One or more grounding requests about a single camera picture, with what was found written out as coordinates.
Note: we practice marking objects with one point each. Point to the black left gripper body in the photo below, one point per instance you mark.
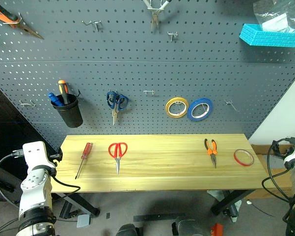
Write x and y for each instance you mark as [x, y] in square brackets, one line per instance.
[57, 156]

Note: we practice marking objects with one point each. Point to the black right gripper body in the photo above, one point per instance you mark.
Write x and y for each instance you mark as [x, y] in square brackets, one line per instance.
[278, 148]

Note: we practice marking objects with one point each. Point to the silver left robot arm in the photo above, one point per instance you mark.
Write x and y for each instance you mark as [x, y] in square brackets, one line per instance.
[36, 186]

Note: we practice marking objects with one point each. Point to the grey metal pegboard wall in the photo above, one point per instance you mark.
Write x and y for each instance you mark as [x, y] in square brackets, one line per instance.
[147, 61]

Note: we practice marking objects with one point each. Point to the black cup holder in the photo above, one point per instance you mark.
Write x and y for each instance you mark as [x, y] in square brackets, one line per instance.
[71, 115]

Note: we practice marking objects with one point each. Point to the red tape roll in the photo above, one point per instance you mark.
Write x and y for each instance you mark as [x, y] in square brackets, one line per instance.
[234, 155]

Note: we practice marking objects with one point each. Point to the black table leg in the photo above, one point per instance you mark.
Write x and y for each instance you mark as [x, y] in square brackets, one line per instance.
[81, 204]
[228, 200]

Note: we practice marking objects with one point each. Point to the blue marker pens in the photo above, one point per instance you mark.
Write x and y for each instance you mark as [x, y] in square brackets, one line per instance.
[53, 98]

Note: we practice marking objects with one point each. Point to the metal pegboard hook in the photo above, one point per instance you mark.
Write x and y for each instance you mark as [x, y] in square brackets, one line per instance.
[94, 23]
[27, 103]
[17, 20]
[230, 103]
[149, 92]
[172, 35]

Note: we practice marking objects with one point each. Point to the orange black needle-nose pliers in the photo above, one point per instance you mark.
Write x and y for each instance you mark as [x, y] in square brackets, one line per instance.
[212, 153]

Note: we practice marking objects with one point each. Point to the orange black screwdriver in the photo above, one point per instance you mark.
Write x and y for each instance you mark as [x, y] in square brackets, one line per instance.
[63, 89]

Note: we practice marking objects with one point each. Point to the grey foot pedal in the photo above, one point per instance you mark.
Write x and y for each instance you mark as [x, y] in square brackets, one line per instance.
[83, 220]

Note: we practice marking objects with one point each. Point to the blue tape roll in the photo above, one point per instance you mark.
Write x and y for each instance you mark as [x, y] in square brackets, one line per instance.
[189, 113]

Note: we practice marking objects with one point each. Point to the orange block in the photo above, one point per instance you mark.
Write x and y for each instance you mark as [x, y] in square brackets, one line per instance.
[217, 230]

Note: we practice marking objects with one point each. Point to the dark rounded shape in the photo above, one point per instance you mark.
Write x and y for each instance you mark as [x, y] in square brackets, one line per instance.
[127, 230]

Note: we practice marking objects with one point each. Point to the cyan brick-pattern box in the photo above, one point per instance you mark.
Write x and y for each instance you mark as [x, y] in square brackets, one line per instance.
[272, 39]

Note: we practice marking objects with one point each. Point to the black flat floor bar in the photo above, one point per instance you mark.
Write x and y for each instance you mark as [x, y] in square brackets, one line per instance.
[157, 217]

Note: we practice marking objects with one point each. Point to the yellow tape roll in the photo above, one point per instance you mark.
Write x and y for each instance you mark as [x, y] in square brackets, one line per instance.
[167, 108]

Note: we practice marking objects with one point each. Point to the grey rounded shape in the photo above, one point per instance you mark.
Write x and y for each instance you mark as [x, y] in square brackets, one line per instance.
[189, 227]

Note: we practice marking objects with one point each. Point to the clear plastic bag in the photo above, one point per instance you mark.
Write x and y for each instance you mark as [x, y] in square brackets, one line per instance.
[277, 23]

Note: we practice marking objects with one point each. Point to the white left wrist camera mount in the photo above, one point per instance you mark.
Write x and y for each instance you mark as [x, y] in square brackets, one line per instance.
[35, 153]

